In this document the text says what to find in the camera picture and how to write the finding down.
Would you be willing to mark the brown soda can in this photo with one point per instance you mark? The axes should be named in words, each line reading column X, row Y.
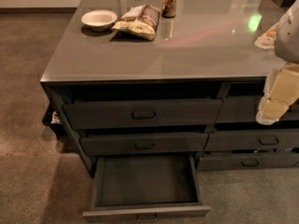
column 169, row 8

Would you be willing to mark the middle right drawer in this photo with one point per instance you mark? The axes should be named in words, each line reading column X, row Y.
column 252, row 139

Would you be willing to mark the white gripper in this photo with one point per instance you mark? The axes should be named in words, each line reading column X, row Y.
column 288, row 37

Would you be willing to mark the top right drawer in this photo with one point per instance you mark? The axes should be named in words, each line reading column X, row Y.
column 238, row 109

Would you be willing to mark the white bowl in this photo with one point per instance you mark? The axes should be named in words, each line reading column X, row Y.
column 99, row 20

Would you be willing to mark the top left drawer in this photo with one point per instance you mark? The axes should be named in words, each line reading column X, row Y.
column 142, row 113

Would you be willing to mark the dark drawer cabinet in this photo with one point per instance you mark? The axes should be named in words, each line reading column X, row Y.
column 206, row 52

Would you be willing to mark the brown chip bag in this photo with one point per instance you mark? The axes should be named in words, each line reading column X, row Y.
column 141, row 21

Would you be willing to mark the black bin beside cabinet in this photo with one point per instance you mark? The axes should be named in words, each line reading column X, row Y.
column 49, row 121

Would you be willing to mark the bottom right drawer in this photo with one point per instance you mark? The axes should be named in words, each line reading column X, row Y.
column 248, row 161

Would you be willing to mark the middle left drawer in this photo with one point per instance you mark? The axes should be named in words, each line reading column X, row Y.
column 118, row 144

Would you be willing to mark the open bottom left drawer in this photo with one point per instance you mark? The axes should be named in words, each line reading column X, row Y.
column 145, row 188

